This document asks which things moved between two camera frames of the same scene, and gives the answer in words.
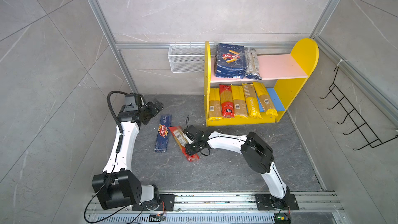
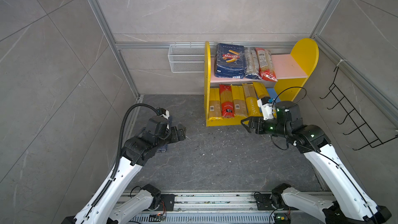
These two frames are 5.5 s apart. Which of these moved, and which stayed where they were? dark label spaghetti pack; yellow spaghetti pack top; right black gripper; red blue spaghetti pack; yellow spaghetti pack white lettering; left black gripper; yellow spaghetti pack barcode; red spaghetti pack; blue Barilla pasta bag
Moved: left black gripper; right black gripper; red blue spaghetti pack
Stayed: dark label spaghetti pack; blue Barilla pasta bag; yellow spaghetti pack top; yellow spaghetti pack white lettering; yellow spaghetti pack barcode; red spaghetti pack
